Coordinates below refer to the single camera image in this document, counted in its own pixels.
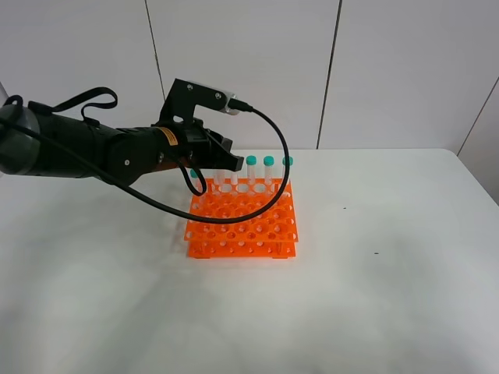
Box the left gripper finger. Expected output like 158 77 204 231
208 130 233 154
193 143 244 172

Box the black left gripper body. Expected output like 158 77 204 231
150 119 218 172

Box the test tube with teal cap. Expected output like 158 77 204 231
213 170 225 217

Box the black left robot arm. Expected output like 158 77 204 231
1 96 243 185

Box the second row left tube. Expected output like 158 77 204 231
190 169 205 209

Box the orange test tube rack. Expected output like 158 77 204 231
184 178 299 259

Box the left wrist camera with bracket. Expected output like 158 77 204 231
159 78 239 124

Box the left black camera cable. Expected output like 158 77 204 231
0 86 292 224

